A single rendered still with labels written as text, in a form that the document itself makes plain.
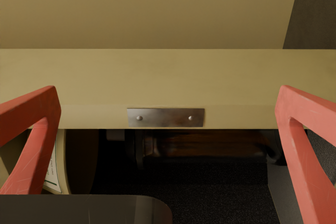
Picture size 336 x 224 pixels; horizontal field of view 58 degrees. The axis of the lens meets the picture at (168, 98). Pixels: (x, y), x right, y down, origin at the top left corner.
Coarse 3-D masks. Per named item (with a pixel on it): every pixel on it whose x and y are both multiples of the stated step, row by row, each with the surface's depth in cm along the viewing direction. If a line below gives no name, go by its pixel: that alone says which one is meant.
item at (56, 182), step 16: (64, 144) 35; (80, 144) 50; (96, 144) 52; (64, 160) 35; (80, 160) 49; (96, 160) 51; (48, 176) 36; (64, 176) 35; (80, 176) 48; (64, 192) 37; (80, 192) 44
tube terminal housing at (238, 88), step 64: (0, 64) 33; (64, 64) 33; (128, 64) 33; (192, 64) 33; (256, 64) 33; (320, 64) 33; (64, 128) 29; (128, 128) 29; (192, 128) 29; (256, 128) 29
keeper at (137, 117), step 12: (132, 108) 27; (144, 108) 27; (156, 108) 27; (168, 108) 27; (180, 108) 27; (192, 108) 27; (132, 120) 28; (144, 120) 28; (156, 120) 28; (168, 120) 28; (180, 120) 28; (192, 120) 28
